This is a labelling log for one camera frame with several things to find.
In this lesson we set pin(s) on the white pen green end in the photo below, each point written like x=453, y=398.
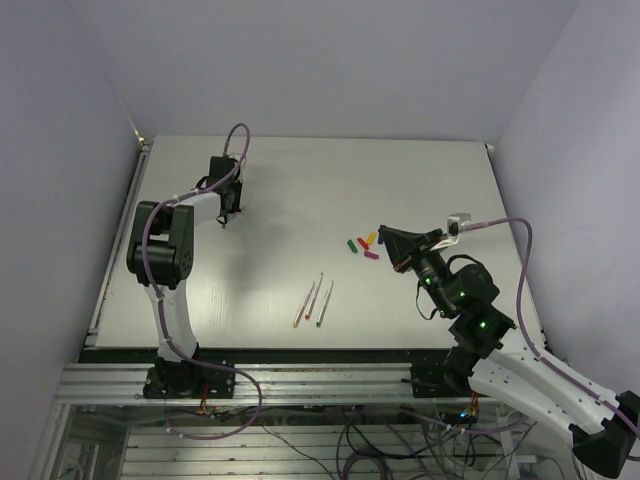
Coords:
x=324, y=305

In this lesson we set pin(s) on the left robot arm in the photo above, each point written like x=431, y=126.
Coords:
x=161, y=250

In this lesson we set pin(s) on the white pen yellow end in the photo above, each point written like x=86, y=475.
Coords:
x=300, y=313

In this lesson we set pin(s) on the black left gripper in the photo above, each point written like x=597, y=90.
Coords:
x=238, y=185

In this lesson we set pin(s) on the red pen cap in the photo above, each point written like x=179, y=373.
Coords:
x=363, y=243

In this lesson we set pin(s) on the aluminium frame rail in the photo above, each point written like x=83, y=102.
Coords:
x=281, y=384

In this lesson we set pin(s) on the white pen red end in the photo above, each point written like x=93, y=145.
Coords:
x=314, y=296

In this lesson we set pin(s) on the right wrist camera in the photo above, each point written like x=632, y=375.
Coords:
x=456, y=222

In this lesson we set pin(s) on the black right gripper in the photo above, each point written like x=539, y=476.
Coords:
x=406, y=249

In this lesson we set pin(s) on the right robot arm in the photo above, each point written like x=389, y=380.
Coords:
x=495, y=356

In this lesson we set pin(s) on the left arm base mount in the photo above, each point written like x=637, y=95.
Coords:
x=185, y=380

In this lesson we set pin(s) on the green pen cap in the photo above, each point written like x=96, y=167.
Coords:
x=352, y=246

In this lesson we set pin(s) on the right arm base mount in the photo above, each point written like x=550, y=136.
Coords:
x=441, y=373

